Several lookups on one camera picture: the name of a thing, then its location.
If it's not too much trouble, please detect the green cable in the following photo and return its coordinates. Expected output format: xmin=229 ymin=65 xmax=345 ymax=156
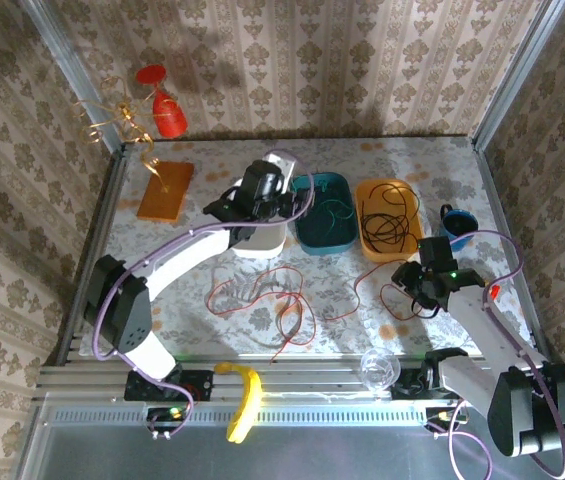
xmin=321 ymin=199 xmax=354 ymax=237
xmin=318 ymin=182 xmax=356 ymax=222

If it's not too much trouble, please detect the black cable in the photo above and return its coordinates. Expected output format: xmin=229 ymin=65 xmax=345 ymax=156
xmin=361 ymin=212 xmax=412 ymax=251
xmin=360 ymin=181 xmax=420 ymax=224
xmin=363 ymin=213 xmax=411 ymax=250

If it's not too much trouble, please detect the red cable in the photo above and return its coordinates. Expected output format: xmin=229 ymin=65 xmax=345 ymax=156
xmin=319 ymin=259 xmax=441 ymax=322
xmin=205 ymin=266 xmax=319 ymax=364

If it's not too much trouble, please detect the orange plastic tray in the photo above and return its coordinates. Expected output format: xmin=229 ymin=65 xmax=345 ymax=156
xmin=354 ymin=178 xmax=426 ymax=265

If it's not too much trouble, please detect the floral patterned tablecloth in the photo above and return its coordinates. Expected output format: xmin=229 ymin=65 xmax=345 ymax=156
xmin=80 ymin=138 xmax=534 ymax=358

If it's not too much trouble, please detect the teal plastic tray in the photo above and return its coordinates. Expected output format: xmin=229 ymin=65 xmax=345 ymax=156
xmin=291 ymin=171 xmax=357 ymax=259

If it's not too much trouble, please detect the white plastic tray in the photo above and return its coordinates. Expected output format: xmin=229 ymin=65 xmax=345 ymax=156
xmin=230 ymin=174 xmax=296 ymax=260

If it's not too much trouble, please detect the blue cup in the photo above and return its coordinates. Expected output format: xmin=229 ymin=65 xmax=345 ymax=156
xmin=436 ymin=203 xmax=480 ymax=241

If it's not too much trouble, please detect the clear drinking glass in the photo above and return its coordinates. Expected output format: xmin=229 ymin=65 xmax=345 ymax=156
xmin=359 ymin=347 xmax=403 ymax=397

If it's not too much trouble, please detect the orange wooden board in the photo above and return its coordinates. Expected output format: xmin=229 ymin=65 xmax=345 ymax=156
xmin=135 ymin=160 xmax=196 ymax=224

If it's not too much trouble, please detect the small black controller box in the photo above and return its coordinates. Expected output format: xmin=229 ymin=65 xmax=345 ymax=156
xmin=145 ymin=405 xmax=189 ymax=436
xmin=425 ymin=406 xmax=469 ymax=434

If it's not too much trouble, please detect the red wine glass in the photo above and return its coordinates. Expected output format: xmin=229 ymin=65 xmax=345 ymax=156
xmin=134 ymin=64 xmax=189 ymax=140

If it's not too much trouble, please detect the grey metal panel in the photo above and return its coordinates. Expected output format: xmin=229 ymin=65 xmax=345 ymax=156
xmin=14 ymin=399 xmax=565 ymax=480

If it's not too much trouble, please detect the yellow banana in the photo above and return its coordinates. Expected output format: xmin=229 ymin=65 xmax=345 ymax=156
xmin=213 ymin=361 xmax=264 ymax=444

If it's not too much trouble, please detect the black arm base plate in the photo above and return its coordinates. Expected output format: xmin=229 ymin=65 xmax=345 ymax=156
xmin=390 ymin=372 xmax=463 ymax=401
xmin=124 ymin=368 xmax=214 ymax=402

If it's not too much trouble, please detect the aluminium extrusion frame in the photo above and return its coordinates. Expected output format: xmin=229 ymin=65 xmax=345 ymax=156
xmin=16 ymin=0 xmax=565 ymax=404

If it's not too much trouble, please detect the gold wire sculpture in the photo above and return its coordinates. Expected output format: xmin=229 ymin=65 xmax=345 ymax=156
xmin=70 ymin=74 xmax=174 ymax=195

